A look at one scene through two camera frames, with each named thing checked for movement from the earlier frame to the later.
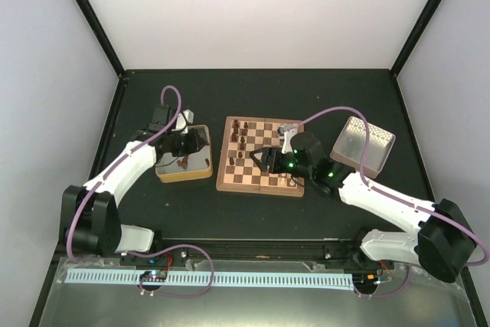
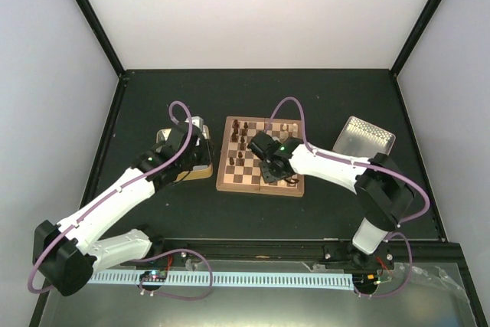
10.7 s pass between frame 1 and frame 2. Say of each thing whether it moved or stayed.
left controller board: stayed
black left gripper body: moved
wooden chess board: stayed
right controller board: stayed
